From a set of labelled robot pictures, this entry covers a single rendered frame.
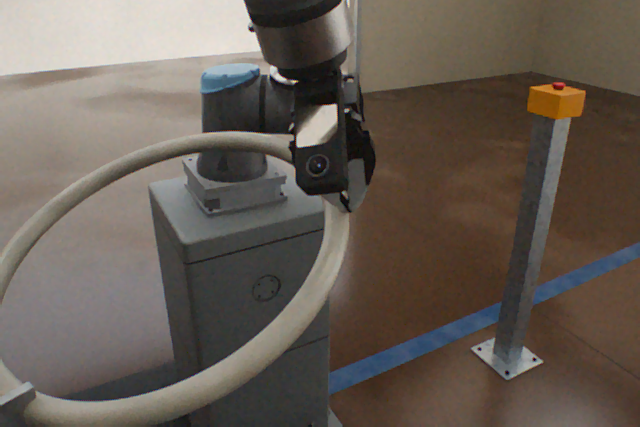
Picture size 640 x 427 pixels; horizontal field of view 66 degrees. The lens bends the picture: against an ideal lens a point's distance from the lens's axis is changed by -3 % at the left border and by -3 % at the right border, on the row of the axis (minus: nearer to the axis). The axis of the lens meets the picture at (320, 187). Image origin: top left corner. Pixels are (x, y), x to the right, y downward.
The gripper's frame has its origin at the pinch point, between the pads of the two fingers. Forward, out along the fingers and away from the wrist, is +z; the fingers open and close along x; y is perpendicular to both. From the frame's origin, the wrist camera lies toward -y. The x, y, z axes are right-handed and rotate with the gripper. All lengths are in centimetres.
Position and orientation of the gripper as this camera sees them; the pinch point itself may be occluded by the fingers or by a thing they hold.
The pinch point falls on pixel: (348, 208)
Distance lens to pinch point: 60.8
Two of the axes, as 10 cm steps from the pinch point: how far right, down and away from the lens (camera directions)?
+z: 2.3, 7.2, 6.5
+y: 0.8, -6.8, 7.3
